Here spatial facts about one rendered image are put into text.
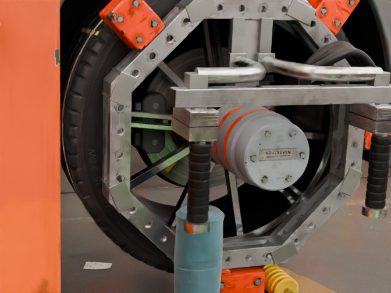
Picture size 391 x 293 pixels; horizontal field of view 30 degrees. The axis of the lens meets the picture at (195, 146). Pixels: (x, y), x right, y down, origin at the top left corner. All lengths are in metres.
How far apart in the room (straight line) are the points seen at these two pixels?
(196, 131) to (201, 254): 0.27
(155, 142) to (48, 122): 0.69
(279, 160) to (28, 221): 0.55
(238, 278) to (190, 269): 0.20
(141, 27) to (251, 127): 0.26
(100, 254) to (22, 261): 2.21
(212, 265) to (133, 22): 0.46
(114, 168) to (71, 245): 1.89
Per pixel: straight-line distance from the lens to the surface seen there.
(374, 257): 3.28
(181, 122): 1.18
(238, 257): 1.50
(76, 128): 1.41
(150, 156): 1.58
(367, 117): 1.32
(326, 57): 1.36
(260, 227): 1.60
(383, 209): 1.34
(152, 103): 1.52
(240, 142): 1.30
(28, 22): 0.86
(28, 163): 0.88
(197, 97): 1.17
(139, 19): 1.32
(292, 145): 1.31
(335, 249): 3.32
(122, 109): 1.35
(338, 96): 1.28
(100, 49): 1.40
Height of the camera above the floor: 1.15
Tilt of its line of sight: 13 degrees down
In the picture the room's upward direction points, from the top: 2 degrees clockwise
